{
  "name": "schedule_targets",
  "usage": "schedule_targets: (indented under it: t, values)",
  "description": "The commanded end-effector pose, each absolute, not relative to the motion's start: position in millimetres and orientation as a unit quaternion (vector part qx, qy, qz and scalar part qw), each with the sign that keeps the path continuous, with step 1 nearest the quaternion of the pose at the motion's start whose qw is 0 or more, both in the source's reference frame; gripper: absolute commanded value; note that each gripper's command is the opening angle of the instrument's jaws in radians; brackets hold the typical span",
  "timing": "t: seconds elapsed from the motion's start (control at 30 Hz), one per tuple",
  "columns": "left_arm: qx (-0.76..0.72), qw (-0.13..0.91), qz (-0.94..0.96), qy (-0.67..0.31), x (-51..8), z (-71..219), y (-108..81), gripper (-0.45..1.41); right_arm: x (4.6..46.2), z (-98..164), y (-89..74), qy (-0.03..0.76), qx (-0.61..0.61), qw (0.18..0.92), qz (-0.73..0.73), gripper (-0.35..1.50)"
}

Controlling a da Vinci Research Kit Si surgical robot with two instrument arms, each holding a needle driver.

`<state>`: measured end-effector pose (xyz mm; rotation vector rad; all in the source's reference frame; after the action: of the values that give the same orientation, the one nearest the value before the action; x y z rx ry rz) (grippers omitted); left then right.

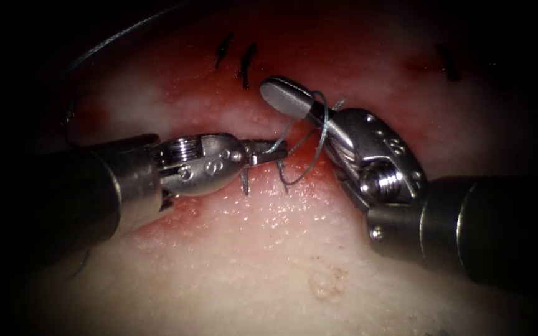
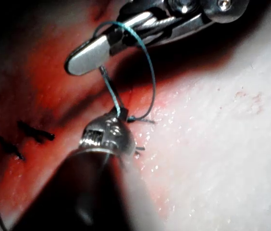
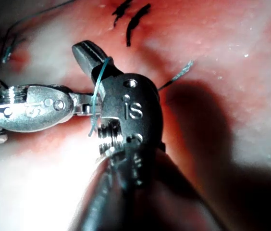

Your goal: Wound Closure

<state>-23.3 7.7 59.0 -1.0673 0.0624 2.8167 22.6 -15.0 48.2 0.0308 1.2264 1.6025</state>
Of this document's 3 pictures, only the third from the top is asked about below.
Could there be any right arm needle driver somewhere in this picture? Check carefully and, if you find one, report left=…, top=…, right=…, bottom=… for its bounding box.
left=98, top=73, right=167, bottom=157

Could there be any right arm needle driver jaw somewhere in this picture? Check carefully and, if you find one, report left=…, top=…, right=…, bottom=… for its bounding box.
left=72, top=40, right=103, bottom=83
left=88, top=40, right=124, bottom=83

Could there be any left arm needle driver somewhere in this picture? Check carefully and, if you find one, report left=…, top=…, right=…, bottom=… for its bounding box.
left=0, top=84, right=75, bottom=136

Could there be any tissue pad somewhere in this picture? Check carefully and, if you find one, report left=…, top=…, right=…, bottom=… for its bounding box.
left=0, top=0, right=271, bottom=231

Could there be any black stitching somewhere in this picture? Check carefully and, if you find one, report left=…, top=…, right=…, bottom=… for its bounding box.
left=111, top=0, right=152, bottom=48

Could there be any left arm needle driver jaw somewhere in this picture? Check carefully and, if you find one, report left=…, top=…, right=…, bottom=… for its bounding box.
left=69, top=92, right=103, bottom=105
left=72, top=104, right=102, bottom=116

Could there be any blue thread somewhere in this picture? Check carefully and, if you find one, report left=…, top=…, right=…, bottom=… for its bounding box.
left=0, top=0, right=195, bottom=138

